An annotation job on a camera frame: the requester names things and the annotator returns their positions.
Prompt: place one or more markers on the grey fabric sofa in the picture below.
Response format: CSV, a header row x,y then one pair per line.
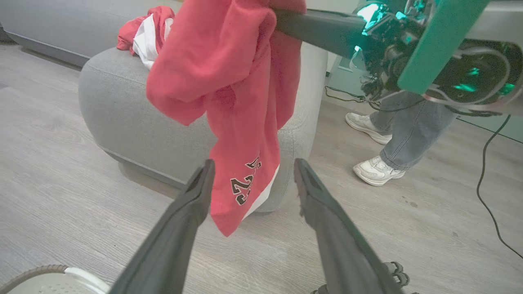
x,y
122,106

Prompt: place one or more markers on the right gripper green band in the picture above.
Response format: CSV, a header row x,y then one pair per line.
x,y
433,41

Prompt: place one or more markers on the beige perforated laundry basket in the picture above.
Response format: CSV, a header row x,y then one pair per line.
x,y
41,286

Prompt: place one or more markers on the person legs in blue jeans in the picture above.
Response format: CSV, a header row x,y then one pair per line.
x,y
412,126

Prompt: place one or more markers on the red and white shirt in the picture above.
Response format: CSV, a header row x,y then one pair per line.
x,y
147,41

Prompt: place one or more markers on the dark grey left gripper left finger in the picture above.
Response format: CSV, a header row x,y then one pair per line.
x,y
171,241

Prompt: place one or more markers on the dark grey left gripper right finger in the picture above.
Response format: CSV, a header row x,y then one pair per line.
x,y
339,245

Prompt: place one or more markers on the white sneaker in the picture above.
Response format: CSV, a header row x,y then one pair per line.
x,y
363,123
376,171

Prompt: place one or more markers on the red sports jersey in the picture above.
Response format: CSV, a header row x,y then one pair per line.
x,y
245,122

